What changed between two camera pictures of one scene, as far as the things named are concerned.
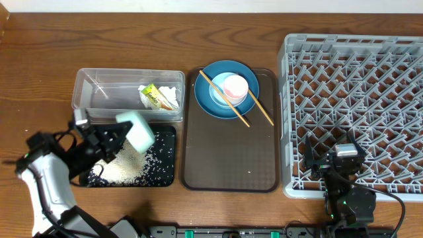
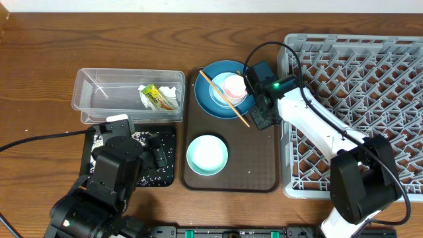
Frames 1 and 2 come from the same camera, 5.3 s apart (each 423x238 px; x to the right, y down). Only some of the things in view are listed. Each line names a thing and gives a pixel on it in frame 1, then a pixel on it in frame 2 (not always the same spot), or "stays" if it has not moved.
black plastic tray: (160, 155) stays
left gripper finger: (111, 137) → (160, 155)
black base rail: (271, 231) stays
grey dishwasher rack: (370, 86) stays
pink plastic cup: (236, 89) stays
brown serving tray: (223, 155) stays
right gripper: (309, 158) → (261, 122)
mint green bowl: (140, 135) → (207, 155)
